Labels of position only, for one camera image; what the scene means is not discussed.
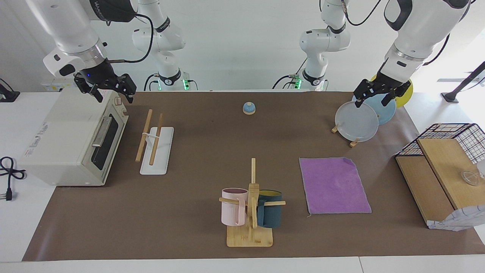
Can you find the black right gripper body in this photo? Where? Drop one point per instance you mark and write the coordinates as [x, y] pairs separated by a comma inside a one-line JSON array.
[[97, 75]]

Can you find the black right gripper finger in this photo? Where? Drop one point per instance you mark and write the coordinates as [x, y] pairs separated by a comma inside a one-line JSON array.
[[128, 85], [86, 85]]

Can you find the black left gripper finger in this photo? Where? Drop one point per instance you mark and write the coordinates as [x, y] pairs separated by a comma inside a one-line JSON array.
[[392, 95], [363, 91]]

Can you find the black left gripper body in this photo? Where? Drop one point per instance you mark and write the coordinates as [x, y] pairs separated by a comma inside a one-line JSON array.
[[392, 84]]

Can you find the purple and grey towel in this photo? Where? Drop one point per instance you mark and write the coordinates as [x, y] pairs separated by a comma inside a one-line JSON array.
[[333, 185]]

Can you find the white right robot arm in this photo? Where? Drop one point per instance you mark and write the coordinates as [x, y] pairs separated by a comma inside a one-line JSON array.
[[68, 26]]

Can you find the wooden plate rack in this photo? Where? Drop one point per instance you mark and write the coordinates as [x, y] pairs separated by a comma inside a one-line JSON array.
[[354, 143]]

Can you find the white towel rack wooden bars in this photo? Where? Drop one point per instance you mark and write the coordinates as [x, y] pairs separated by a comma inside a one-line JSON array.
[[157, 159]]

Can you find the yellow plate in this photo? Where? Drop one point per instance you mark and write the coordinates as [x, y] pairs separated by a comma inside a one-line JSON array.
[[405, 98]]

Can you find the light blue plate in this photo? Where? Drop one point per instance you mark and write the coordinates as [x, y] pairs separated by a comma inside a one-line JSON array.
[[386, 110]]

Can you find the pale grey plate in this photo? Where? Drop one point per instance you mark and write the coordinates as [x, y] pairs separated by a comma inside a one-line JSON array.
[[356, 123]]

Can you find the white power strip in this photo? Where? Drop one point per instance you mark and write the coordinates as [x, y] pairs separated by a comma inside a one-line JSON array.
[[51, 87]]

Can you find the black stand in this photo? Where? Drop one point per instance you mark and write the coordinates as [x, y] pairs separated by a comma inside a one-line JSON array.
[[451, 96]]

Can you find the white toaster oven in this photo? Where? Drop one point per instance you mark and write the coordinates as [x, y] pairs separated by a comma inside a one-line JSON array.
[[60, 140]]

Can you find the wooden stepped shelf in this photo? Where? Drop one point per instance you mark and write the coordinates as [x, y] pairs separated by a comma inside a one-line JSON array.
[[443, 167]]

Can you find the brown table mat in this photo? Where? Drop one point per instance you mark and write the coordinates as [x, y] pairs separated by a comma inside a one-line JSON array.
[[189, 151]]

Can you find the clear glass lid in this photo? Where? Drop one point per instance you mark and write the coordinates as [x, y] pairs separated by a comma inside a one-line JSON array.
[[470, 178]]

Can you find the blue call bell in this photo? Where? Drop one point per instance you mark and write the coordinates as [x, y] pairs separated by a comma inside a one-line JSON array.
[[249, 109]]

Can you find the dark teal mug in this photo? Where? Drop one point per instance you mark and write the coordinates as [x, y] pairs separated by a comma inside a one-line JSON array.
[[271, 216]]

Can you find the pink mug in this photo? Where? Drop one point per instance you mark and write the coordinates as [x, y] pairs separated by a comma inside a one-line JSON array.
[[231, 212]]

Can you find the wooden mug tree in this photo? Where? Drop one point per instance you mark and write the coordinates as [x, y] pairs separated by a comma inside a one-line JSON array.
[[250, 237]]

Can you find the black clamp mount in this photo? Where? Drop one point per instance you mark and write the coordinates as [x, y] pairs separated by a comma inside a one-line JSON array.
[[9, 95]]

